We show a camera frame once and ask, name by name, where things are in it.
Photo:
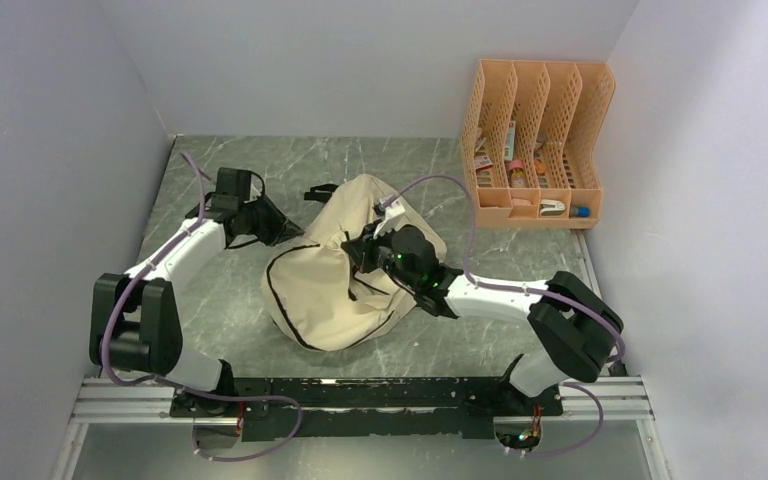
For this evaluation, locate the green white packet in organizer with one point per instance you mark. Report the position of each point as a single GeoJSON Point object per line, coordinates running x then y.
{"type": "Point", "coordinates": [510, 139]}

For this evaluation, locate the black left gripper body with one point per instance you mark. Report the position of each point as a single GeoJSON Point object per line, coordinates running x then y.
{"type": "Point", "coordinates": [252, 216]}

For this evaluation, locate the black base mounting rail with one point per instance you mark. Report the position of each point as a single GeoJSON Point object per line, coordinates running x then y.
{"type": "Point", "coordinates": [318, 407]}

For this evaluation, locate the beige canvas backpack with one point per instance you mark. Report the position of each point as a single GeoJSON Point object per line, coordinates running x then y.
{"type": "Point", "coordinates": [310, 289]}

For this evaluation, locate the blue cap item in organizer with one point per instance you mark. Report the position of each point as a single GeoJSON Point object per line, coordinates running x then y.
{"type": "Point", "coordinates": [579, 212]}

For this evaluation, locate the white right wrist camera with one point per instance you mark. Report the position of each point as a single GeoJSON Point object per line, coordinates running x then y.
{"type": "Point", "coordinates": [389, 210]}

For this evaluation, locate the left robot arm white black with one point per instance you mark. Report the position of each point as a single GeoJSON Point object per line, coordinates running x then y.
{"type": "Point", "coordinates": [135, 319]}

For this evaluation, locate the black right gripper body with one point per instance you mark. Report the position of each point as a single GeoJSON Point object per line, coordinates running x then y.
{"type": "Point", "coordinates": [383, 258]}

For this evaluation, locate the orange plastic file organizer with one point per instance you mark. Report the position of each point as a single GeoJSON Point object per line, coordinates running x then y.
{"type": "Point", "coordinates": [559, 108]}

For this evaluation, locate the white stapler in organizer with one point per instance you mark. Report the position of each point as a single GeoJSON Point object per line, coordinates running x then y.
{"type": "Point", "coordinates": [551, 207]}

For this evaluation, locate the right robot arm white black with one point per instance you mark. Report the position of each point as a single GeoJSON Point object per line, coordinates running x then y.
{"type": "Point", "coordinates": [578, 333]}

